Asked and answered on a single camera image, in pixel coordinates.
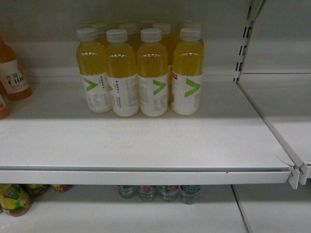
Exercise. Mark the yellow vitamin drink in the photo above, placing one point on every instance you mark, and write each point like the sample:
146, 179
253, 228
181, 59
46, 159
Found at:
188, 60
122, 74
152, 65
91, 59

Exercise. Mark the water bottle below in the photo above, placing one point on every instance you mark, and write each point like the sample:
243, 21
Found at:
168, 192
189, 193
127, 191
147, 192

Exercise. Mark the white upper shelf board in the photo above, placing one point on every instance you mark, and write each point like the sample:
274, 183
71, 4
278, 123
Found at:
53, 138

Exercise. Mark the white slotted shelf upright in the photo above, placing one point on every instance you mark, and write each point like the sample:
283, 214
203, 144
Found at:
253, 10

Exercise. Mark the orange C100 juice bottle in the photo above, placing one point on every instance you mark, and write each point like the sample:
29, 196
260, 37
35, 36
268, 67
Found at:
12, 76

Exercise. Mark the orange juice bottle edge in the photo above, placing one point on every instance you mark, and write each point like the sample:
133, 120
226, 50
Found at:
4, 109

